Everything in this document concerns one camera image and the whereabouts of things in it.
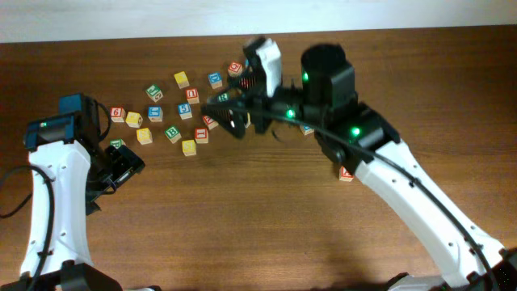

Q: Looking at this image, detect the yellow S block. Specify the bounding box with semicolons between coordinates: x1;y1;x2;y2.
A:
137;128;153;145
182;140;197;157

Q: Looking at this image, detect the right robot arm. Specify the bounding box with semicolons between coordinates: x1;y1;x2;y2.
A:
201;36;516;290

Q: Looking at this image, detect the blue D block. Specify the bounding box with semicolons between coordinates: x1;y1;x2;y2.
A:
208;72;223;89

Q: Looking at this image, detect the red I block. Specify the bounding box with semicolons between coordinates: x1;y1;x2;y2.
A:
195;128;209;144

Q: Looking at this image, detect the blue 5 block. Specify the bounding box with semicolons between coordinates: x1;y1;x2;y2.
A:
177;103;192;120

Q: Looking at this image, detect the red A block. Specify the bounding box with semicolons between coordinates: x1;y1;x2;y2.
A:
339;167;354;182

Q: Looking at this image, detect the blue block left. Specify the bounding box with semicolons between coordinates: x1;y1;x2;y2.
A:
148;106;163;122

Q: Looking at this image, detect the green R block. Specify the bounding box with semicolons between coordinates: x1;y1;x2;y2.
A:
217;93;229;102

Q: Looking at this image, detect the yellow block top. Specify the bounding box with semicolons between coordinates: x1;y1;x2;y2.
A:
174;71;190;89

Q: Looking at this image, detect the green B block far left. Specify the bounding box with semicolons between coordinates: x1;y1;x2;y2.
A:
110;139;125;149

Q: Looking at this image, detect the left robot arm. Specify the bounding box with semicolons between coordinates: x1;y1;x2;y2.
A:
2;93;145;290

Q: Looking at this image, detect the red 6 block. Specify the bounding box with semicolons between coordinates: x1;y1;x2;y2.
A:
110;107;126;123

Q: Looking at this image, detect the red U block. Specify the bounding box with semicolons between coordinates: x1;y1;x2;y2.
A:
185;88;200;104

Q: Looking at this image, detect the green J block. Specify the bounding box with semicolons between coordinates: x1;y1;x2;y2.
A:
145;84;163;103

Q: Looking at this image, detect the blue block right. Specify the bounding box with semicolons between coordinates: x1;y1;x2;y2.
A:
300;125;314;136

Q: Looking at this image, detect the green b block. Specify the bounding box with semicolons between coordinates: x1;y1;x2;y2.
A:
165;125;182;144
110;139;125;149

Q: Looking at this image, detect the red K block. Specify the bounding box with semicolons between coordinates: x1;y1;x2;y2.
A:
202;116;219;130

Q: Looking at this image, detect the red C block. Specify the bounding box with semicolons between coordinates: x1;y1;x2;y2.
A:
227;61;244;78

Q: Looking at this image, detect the yellow block far left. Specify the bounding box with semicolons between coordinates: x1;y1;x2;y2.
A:
125;112;143;129

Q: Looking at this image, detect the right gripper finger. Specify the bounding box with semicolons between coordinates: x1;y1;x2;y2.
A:
207;66;257;103
201;99;247;139

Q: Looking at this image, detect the red Y block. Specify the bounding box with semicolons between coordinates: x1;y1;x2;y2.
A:
239;78;250;90

